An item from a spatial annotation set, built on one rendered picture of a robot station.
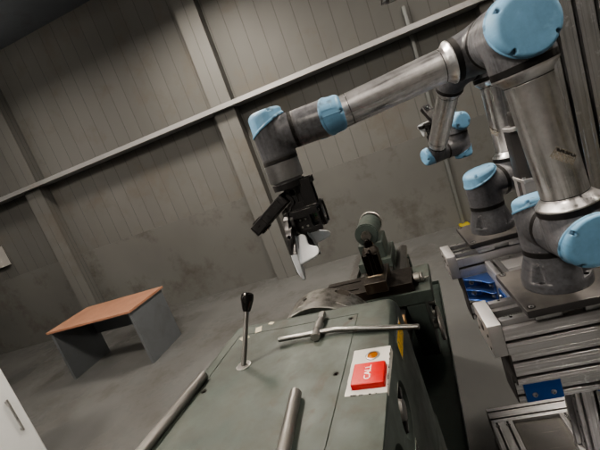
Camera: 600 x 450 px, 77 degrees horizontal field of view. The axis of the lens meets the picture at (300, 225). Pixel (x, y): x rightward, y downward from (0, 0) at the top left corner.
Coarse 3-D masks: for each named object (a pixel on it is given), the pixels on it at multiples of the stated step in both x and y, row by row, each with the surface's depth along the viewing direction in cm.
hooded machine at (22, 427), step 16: (0, 384) 291; (0, 400) 288; (16, 400) 298; (0, 416) 285; (16, 416) 292; (0, 432) 282; (16, 432) 292; (32, 432) 303; (0, 448) 279; (16, 448) 288; (32, 448) 299
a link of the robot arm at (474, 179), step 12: (480, 168) 136; (492, 168) 131; (468, 180) 134; (480, 180) 131; (492, 180) 131; (504, 180) 132; (468, 192) 136; (480, 192) 132; (492, 192) 132; (504, 192) 134; (480, 204) 134; (492, 204) 133
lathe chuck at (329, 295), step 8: (328, 288) 120; (336, 288) 120; (304, 296) 121; (312, 296) 117; (320, 296) 115; (328, 296) 114; (336, 296) 114; (344, 296) 115; (352, 296) 117; (296, 304) 120; (344, 304) 111; (352, 304) 112
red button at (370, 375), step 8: (360, 368) 69; (368, 368) 68; (376, 368) 68; (384, 368) 67; (352, 376) 68; (360, 376) 67; (368, 376) 66; (376, 376) 65; (384, 376) 65; (352, 384) 66; (360, 384) 65; (368, 384) 65; (376, 384) 64; (384, 384) 64
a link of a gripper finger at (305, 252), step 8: (296, 240) 79; (304, 240) 78; (296, 248) 78; (304, 248) 78; (312, 248) 77; (296, 256) 77; (304, 256) 77; (312, 256) 77; (296, 264) 77; (304, 272) 78
